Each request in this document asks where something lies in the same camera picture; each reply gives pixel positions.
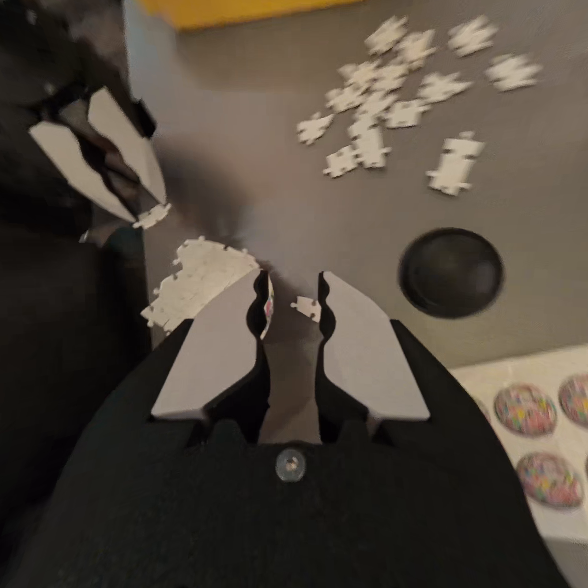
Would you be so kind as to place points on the black round puzzle stand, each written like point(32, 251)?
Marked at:
point(452, 271)

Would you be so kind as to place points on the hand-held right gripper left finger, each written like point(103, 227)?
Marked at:
point(211, 363)

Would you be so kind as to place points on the partly built colourful puzzle ball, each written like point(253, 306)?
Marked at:
point(202, 275)

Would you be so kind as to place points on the single white puzzle piece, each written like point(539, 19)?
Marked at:
point(154, 217)

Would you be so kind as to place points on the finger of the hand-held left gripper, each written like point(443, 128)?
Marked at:
point(69, 156)
point(128, 142)

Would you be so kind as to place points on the printed sticker sheet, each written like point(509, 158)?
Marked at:
point(528, 413)

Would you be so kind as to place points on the group of white puzzle pieces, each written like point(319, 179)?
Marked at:
point(367, 115)

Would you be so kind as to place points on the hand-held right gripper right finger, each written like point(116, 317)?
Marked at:
point(372, 367)

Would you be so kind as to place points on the joined white puzzle piece pair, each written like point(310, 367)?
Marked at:
point(307, 307)

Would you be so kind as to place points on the yellow plastic bin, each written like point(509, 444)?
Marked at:
point(252, 11)

